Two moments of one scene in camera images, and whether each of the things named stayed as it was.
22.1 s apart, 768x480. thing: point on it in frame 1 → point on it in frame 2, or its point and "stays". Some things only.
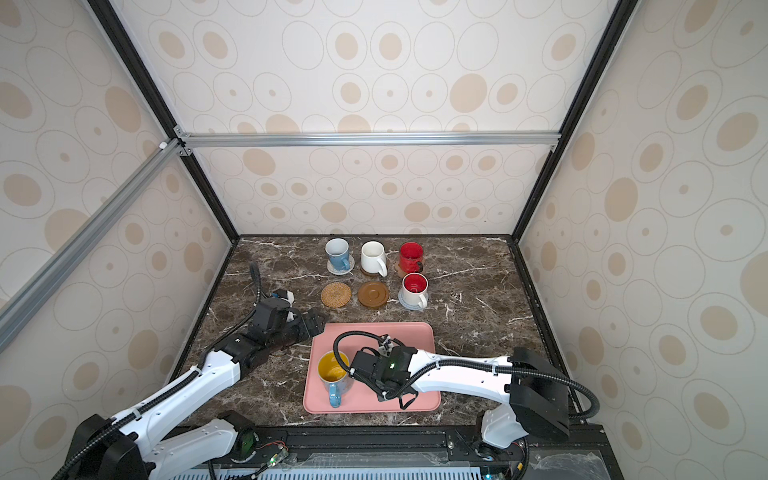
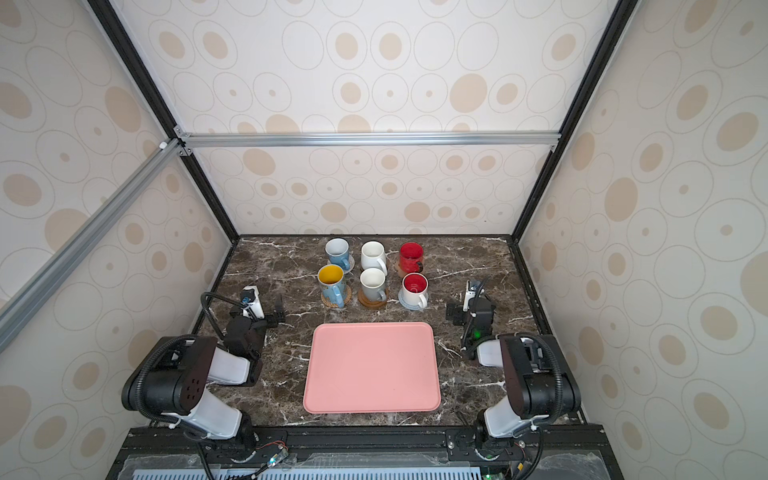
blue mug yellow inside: [334, 377] → [331, 278]
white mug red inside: [415, 287] stays
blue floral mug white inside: [338, 253] stays
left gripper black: [305, 330] → [273, 323]
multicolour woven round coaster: [338, 272] stays
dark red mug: [411, 256] stays
